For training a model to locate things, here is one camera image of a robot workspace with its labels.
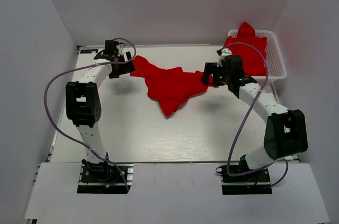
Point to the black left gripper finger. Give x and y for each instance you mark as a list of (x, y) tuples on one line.
[(129, 66), (117, 71)]

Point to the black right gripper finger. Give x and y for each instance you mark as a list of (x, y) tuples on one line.
[(205, 79), (214, 81)]

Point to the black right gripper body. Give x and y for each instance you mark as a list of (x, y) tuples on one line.
[(224, 76)]

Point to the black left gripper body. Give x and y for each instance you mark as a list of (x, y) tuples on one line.
[(121, 59)]

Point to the red t shirt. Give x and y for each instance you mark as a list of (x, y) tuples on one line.
[(171, 88)]

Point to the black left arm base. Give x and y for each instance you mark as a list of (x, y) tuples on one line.
[(103, 178)]

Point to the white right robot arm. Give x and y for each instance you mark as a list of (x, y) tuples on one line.
[(285, 129)]

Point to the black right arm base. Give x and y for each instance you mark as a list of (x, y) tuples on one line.
[(257, 183)]

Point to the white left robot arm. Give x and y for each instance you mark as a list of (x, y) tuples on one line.
[(83, 106)]

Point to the red t shirts in basket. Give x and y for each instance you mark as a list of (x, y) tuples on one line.
[(253, 64)]

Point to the white plastic basket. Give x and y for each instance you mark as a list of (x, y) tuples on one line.
[(274, 58)]

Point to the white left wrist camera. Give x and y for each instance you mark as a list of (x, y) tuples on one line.
[(121, 47)]

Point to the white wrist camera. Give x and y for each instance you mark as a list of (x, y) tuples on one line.
[(121, 47), (222, 53)]

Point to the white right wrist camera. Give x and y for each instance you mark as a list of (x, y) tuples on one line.
[(222, 53)]

